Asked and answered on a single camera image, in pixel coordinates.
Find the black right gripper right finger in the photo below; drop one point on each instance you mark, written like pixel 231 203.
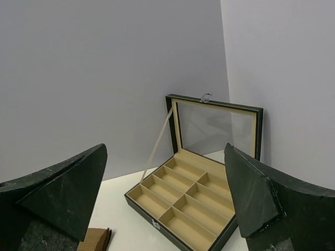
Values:
pixel 276 211

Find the brown long sock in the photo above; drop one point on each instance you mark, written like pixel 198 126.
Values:
pixel 96 239

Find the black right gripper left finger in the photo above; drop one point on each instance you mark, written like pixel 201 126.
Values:
pixel 51 209

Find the black compartment organizer box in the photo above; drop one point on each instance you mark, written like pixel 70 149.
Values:
pixel 187 198

